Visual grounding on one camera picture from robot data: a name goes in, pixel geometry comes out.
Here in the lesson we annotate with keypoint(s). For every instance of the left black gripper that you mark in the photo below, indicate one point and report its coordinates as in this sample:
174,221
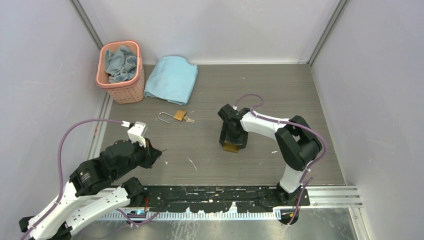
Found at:
151,154

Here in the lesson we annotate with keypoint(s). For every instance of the pink plastic laundry basket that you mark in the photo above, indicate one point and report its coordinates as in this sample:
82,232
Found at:
129,91

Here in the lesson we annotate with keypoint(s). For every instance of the small silver key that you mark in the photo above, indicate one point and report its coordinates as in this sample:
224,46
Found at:
188,120

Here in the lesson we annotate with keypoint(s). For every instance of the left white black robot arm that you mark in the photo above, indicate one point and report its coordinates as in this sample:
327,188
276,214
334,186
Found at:
68,214

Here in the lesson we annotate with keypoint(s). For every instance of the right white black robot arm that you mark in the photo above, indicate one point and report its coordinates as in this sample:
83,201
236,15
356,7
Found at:
299,145

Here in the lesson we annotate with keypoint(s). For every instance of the aluminium rail frame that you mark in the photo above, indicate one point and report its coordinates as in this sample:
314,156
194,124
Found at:
320,197

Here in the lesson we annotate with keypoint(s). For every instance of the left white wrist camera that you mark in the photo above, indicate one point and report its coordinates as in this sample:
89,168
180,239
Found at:
136,133

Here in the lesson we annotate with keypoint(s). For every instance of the grey-blue cloth in basket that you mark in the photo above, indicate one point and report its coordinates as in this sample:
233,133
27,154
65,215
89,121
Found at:
120,65

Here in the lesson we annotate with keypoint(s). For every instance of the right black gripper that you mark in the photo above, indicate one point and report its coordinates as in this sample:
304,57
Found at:
226,136

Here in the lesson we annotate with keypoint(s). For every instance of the brass padlock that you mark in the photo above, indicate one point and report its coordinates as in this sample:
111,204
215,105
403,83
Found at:
229,147
179,116

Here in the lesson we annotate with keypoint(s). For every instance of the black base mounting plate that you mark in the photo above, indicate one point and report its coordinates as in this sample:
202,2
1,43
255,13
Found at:
218,198

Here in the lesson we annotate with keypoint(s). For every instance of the light blue folded towel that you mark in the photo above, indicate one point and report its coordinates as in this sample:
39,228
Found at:
172,79

